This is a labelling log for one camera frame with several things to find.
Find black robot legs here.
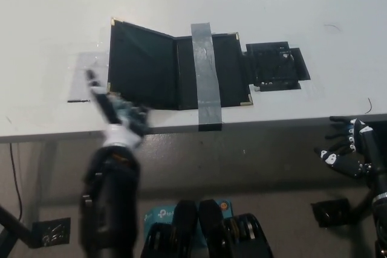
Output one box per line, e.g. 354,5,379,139
140,199,275,258

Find thin black cable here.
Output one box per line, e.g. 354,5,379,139
8,143,24,221

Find black metal bar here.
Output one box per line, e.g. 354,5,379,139
0,205,40,253

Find black floor tape patch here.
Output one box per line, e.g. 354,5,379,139
310,198,353,228
31,217,72,248

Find teal tp-link box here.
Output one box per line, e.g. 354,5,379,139
143,199,233,247

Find black diary with gold corners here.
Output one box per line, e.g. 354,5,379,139
107,17,254,111

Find black tape covered square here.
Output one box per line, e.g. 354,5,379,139
241,41,311,92

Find grey duct tape strip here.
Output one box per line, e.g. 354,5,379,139
190,22,224,132

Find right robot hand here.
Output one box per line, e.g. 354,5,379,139
314,115,380,179

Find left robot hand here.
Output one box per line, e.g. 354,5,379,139
86,69,151,149

